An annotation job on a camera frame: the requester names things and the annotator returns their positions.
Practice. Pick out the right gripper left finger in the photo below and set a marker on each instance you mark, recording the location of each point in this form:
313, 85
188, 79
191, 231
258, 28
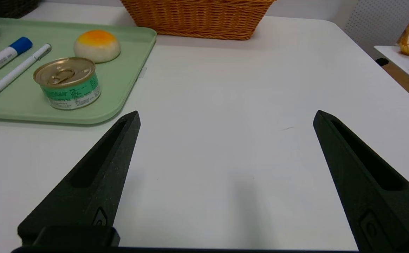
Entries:
92, 182

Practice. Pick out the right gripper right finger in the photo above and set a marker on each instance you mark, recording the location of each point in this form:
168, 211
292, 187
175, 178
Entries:
373, 196

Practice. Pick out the gold lid food can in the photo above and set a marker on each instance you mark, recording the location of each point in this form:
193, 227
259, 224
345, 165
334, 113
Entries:
67, 84

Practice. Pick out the thin white pen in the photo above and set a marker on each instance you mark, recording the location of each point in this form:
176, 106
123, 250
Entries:
18, 70

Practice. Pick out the white bun with orange top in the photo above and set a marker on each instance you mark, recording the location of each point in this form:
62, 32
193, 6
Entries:
97, 47

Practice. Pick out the dark brown wicker basket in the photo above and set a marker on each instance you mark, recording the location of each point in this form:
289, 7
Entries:
7, 7

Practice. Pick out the orange wicker basket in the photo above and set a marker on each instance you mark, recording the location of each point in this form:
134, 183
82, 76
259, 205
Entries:
197, 17

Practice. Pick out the light green plastic tray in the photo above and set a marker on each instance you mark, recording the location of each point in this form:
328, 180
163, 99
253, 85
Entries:
127, 70

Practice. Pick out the small black block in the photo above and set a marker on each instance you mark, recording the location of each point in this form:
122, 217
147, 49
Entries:
382, 62

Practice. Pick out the white side table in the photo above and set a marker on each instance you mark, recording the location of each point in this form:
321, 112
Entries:
404, 63

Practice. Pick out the blue capped whiteboard marker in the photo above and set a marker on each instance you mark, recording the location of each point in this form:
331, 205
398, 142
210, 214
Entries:
0, 59

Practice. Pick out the white perforated panel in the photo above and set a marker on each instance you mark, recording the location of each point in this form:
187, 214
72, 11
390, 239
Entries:
380, 24

